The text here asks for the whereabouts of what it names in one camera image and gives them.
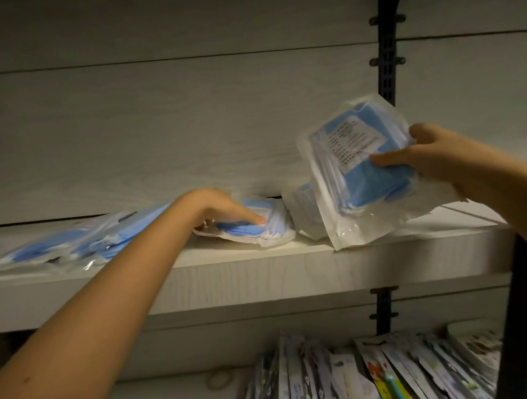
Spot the person's right hand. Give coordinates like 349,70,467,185
367,118,474,210

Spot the person's left hand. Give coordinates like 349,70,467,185
183,182,268,234

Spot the blue face mask packet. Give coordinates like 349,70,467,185
54,202,181,275
0,209,144,274
189,191,299,257
280,177,335,243
292,87,466,255

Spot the person's right forearm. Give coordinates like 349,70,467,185
454,132,527,289

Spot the person's left forearm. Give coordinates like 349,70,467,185
0,192,219,399

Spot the black slotted shelf upright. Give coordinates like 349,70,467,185
336,0,462,337

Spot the beige rubber band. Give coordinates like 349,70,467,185
204,367,237,392

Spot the row of hanging-card packets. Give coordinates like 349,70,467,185
226,307,511,399

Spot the white printed box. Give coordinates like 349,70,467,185
445,316,508,377

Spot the green toothbrush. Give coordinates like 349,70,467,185
380,369,413,399

